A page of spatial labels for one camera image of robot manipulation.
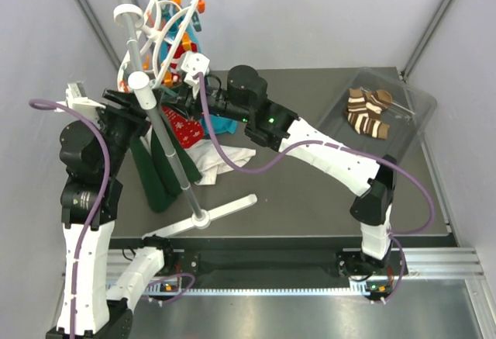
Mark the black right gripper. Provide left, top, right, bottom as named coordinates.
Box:
left=160, top=81, right=251, bottom=126

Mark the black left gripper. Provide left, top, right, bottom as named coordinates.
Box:
left=95, top=85, right=165, bottom=174

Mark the teal blue cloth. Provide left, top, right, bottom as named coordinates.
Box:
left=157, top=25, right=237, bottom=134

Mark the red white striped sock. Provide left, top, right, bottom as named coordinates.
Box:
left=165, top=42, right=199, bottom=81

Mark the orange clothes peg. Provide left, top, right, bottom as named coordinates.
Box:
left=181, top=33, right=194, bottom=52

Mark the white round clip hanger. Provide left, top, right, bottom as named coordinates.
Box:
left=113, top=0, right=199, bottom=93

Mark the brown striped sock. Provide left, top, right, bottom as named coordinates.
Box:
left=345, top=88, right=393, bottom=140

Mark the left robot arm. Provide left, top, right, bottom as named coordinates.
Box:
left=46, top=90, right=177, bottom=338

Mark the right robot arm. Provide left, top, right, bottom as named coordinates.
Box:
left=169, top=65, right=397, bottom=274

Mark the near grey stand pole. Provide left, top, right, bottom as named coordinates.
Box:
left=121, top=12, right=202, bottom=218

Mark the white cloth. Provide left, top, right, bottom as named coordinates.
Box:
left=141, top=129, right=257, bottom=187

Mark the dark green cloth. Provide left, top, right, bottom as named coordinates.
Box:
left=130, top=126, right=183, bottom=213

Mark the teal green clothes peg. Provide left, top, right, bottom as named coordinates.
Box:
left=191, top=12, right=202, bottom=33

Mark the orange peg on teal cloth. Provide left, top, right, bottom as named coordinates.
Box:
left=196, top=0, right=205, bottom=14

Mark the near white stand foot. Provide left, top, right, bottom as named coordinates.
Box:
left=143, top=194, right=258, bottom=239

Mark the clear plastic bin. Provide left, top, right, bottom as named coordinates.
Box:
left=316, top=67, right=437, bottom=165

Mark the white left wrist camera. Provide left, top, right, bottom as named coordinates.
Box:
left=57, top=81, right=106, bottom=120

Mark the aluminium frame rail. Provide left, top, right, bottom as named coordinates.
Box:
left=104, top=247, right=487, bottom=297

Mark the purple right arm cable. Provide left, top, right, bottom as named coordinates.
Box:
left=195, top=71, right=436, bottom=304

